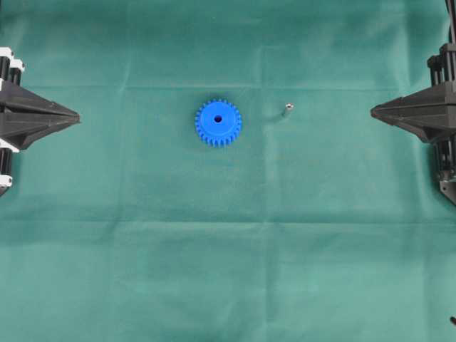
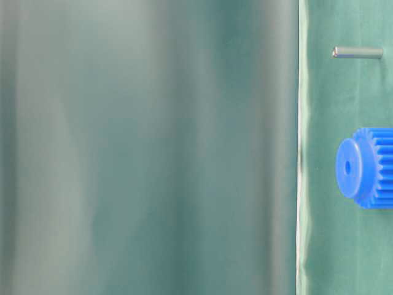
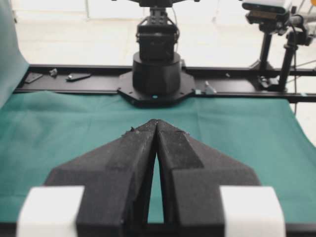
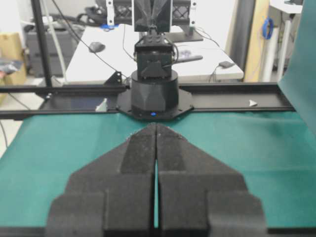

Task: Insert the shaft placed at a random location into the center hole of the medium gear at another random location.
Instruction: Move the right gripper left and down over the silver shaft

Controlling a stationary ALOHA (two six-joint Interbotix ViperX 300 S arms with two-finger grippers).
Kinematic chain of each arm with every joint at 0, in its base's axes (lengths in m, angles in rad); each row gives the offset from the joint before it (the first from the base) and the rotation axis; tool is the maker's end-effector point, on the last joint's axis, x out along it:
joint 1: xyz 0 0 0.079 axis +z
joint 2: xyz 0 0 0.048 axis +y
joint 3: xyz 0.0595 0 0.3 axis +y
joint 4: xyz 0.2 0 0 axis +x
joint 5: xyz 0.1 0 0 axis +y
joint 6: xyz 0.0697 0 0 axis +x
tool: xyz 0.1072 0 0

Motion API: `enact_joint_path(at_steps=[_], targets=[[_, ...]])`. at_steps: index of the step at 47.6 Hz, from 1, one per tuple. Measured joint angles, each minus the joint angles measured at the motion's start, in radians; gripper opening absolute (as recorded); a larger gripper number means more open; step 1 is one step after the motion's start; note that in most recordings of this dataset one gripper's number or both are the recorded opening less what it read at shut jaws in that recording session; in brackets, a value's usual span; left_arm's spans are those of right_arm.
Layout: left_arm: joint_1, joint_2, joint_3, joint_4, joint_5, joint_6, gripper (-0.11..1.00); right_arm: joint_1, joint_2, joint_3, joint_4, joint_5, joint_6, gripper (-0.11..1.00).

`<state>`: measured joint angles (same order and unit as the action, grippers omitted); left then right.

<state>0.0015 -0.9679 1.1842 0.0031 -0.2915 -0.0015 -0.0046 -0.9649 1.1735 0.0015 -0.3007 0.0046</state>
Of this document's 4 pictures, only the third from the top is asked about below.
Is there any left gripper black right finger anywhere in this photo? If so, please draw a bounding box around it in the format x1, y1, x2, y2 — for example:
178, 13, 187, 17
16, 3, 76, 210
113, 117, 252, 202
156, 119, 287, 237

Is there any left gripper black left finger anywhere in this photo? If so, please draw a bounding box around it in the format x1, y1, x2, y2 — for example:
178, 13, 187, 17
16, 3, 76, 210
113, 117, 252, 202
16, 119, 158, 237

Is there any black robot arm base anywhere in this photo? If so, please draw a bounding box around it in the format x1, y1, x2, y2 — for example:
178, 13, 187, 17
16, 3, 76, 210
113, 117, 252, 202
118, 0, 196, 105

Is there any green table cloth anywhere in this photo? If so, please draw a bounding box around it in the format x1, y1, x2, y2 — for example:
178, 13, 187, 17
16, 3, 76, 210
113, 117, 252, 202
0, 0, 316, 227

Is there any black flat bracket piece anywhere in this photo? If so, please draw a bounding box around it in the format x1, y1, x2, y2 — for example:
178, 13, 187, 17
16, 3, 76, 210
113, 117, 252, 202
66, 73, 91, 82

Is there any black metal frame rail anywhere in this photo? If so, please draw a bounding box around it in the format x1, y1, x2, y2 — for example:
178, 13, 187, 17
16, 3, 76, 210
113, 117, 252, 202
14, 65, 316, 107

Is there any black camera stand post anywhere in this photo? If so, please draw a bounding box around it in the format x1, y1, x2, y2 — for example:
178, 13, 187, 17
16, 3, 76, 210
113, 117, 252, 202
278, 31, 298, 92

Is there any white grey camera on stand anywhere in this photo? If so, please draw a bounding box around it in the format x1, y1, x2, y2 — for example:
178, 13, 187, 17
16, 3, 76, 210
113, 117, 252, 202
241, 0, 316, 36

